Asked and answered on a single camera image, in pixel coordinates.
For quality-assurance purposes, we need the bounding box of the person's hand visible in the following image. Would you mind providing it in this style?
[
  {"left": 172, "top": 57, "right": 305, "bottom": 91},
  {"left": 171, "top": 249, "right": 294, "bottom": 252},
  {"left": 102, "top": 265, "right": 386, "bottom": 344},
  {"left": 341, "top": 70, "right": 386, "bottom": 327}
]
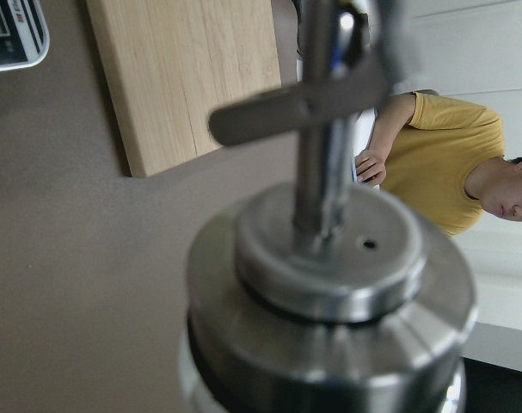
[{"left": 355, "top": 152, "right": 386, "bottom": 186}]

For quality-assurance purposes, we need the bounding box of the glass sauce bottle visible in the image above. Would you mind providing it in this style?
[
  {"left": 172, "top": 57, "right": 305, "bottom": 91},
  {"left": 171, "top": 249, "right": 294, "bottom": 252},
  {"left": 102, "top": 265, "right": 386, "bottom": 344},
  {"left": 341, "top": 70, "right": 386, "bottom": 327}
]
[{"left": 180, "top": 1, "right": 476, "bottom": 412}]

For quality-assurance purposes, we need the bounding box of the silver kitchen scale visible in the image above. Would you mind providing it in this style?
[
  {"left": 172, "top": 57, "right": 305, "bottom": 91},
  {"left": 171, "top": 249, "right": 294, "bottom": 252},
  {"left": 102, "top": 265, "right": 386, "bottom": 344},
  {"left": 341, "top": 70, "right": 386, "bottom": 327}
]
[{"left": 0, "top": 0, "right": 50, "bottom": 72}]

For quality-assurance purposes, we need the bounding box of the person in yellow shirt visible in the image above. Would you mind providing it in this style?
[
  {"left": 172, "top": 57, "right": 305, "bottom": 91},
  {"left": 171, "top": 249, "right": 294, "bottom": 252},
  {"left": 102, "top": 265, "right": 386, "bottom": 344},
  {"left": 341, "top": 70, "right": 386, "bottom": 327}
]
[{"left": 360, "top": 91, "right": 522, "bottom": 237}]

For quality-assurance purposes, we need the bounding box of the wooden cutting board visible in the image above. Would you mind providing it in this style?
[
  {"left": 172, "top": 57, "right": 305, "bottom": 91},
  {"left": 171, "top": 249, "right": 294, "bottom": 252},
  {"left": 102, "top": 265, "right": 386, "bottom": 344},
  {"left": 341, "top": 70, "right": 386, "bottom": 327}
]
[{"left": 87, "top": 1, "right": 280, "bottom": 178}]

